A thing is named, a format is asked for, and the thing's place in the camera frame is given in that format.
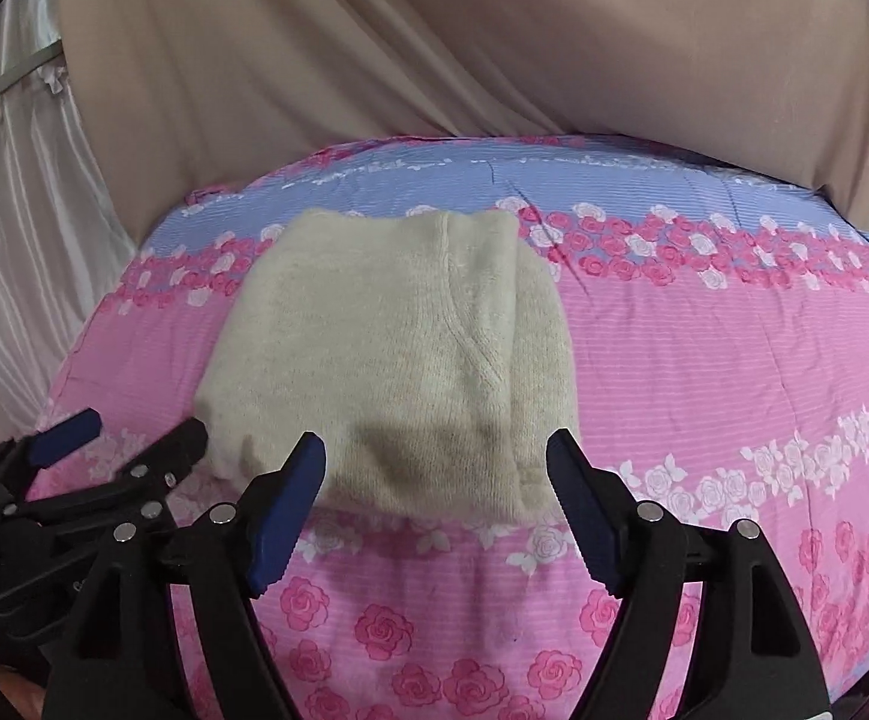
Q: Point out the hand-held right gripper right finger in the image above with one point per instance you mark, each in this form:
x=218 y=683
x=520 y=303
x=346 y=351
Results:
x=580 y=517

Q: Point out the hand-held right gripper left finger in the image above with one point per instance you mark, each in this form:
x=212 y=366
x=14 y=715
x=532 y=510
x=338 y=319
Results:
x=284 y=525

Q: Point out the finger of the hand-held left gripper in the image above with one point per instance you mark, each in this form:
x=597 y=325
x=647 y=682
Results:
x=157 y=461
x=63 y=439

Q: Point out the cream knitted sweater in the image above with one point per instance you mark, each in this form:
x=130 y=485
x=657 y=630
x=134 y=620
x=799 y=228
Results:
x=404 y=330

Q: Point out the person's left forearm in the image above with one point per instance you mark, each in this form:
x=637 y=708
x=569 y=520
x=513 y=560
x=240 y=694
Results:
x=14 y=701

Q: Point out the pink floral bed sheet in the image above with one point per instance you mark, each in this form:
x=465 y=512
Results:
x=704 y=360

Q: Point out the white satin curtain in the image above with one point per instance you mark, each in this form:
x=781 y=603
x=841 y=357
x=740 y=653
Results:
x=22 y=240

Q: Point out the beige curtain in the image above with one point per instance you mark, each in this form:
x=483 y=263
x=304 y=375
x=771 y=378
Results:
x=479 y=37

